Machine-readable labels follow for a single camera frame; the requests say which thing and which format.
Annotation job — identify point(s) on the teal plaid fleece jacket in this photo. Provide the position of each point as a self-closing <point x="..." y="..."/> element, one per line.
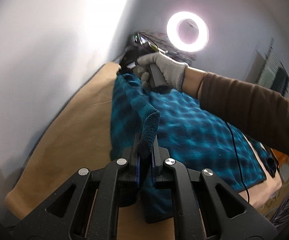
<point x="195" y="137"/>

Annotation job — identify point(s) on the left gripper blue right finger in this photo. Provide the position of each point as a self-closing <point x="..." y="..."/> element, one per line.
<point x="155" y="160"/>

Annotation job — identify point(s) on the right hand grey glove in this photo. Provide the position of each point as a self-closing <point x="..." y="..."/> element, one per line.
<point x="172" y="71"/>

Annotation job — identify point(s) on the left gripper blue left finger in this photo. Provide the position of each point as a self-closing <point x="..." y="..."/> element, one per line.
<point x="136" y="158"/>

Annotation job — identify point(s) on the white ring light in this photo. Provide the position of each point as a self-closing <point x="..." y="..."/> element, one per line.
<point x="187" y="32"/>

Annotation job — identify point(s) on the black clothes rack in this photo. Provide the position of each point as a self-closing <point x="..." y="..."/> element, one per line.
<point x="273" y="74"/>

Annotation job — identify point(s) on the folded floral quilt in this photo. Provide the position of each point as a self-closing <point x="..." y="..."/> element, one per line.
<point x="162" y="41"/>

